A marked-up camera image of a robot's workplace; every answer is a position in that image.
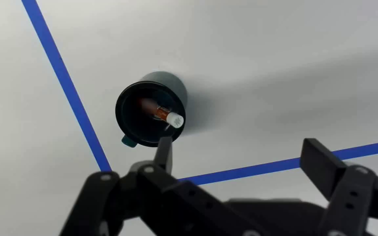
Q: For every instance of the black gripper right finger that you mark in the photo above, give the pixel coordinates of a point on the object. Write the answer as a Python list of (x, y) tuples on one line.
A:
[(351, 190)]

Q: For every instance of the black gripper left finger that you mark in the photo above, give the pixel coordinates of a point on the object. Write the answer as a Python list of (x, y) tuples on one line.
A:
[(149, 192)]

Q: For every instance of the red marker with white cap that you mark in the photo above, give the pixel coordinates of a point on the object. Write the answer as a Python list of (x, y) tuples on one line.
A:
[(162, 113)]

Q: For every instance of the dark teal cup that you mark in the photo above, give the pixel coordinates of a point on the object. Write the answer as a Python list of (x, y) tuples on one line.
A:
[(137, 124)]

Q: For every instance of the blue tape line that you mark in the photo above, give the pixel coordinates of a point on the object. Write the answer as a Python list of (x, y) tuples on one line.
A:
[(67, 86)]

